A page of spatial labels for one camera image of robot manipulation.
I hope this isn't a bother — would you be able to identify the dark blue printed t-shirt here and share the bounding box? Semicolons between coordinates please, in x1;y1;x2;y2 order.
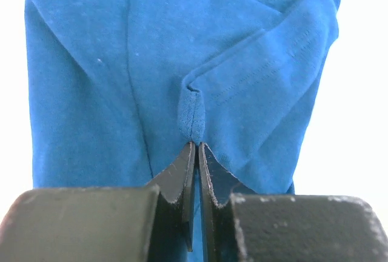
19;0;349;262

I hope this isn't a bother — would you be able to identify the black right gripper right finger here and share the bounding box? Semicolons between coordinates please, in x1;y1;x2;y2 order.
198;144;387;262

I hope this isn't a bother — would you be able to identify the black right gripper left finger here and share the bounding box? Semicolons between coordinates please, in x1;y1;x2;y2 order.
1;143;196;262

